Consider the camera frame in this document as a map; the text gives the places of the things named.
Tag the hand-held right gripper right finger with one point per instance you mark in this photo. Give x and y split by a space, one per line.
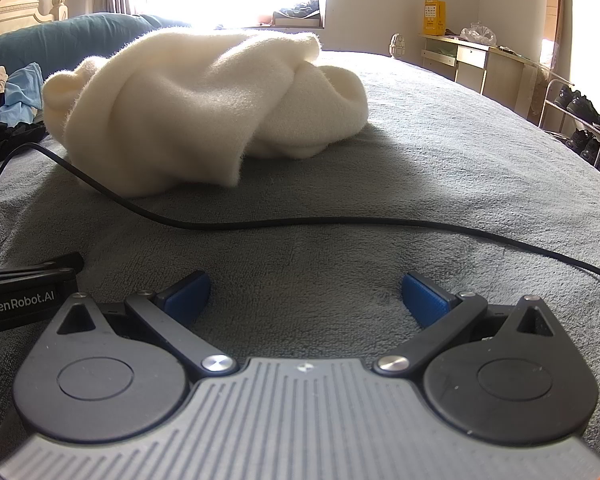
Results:
425 301

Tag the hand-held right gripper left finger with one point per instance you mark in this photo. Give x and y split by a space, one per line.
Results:
190 294

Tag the cream fleece blanket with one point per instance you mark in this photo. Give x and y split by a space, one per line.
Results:
180 110

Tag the pile of dark clothes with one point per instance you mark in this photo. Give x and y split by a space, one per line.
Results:
0 135

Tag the light blue garment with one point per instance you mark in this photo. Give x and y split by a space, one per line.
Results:
22 95

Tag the metal shoe rack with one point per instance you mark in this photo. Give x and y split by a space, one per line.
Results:
547 105

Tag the teal pillow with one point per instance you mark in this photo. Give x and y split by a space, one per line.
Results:
70 40

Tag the beige desk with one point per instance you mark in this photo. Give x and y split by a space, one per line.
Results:
495 72

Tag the small dark object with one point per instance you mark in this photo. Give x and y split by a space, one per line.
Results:
507 51

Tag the clear plastic bag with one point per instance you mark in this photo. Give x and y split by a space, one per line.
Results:
480 34

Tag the yellow box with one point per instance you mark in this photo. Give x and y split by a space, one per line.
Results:
435 17

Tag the white shoe box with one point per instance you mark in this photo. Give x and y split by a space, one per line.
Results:
300 21

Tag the dark shoes on box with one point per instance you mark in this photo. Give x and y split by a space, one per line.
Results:
300 7

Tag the brown cardboard sheet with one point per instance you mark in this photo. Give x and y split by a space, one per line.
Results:
555 5

